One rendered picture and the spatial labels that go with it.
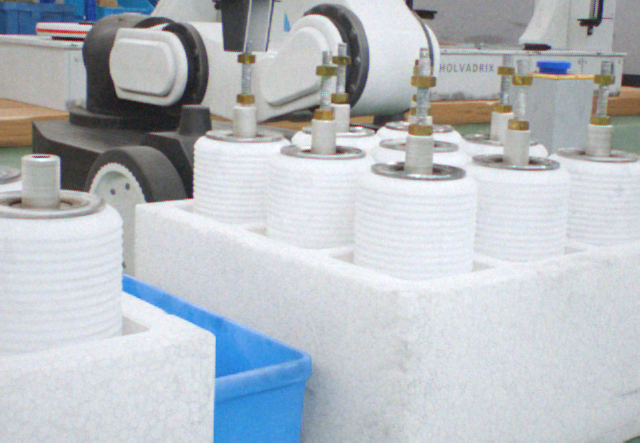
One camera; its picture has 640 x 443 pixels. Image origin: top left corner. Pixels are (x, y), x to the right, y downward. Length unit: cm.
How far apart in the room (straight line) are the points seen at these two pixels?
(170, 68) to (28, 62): 161
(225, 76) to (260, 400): 83
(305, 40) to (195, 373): 73
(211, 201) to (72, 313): 38
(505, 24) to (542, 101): 621
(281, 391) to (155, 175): 54
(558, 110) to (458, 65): 270
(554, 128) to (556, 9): 340
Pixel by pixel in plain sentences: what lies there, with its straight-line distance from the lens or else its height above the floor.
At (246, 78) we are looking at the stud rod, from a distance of 99.
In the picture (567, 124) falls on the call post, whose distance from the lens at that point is 122.
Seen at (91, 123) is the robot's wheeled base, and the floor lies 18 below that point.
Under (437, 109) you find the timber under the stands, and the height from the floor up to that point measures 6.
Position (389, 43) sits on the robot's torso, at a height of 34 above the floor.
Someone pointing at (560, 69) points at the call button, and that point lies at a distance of 123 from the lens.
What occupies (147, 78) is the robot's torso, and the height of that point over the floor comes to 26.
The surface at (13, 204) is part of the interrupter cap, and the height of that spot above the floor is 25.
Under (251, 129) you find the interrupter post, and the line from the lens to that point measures 99.
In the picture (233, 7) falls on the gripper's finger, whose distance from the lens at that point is 97.
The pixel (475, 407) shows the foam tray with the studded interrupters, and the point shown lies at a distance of 81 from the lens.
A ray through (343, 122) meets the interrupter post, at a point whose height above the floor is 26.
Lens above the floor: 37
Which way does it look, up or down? 11 degrees down
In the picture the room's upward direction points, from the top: 2 degrees clockwise
